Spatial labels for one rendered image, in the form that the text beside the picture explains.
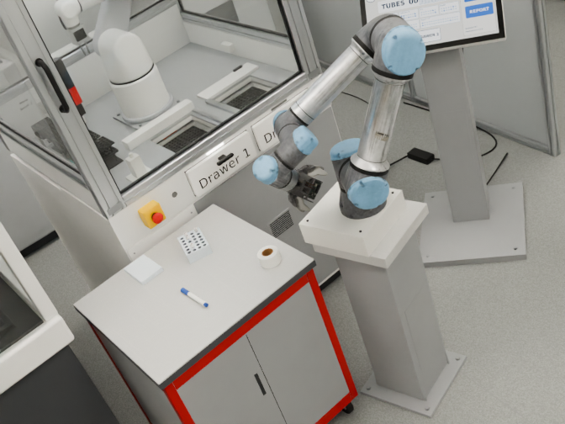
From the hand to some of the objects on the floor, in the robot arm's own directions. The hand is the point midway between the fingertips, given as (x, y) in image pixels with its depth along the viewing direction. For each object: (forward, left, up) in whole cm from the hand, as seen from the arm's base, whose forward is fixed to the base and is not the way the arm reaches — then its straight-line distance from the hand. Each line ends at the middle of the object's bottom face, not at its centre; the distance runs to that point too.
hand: (311, 189), depth 253 cm
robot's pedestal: (-13, -8, -93) cm, 94 cm away
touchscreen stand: (-7, -95, -91) cm, 132 cm away
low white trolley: (+36, +30, -94) cm, 105 cm away
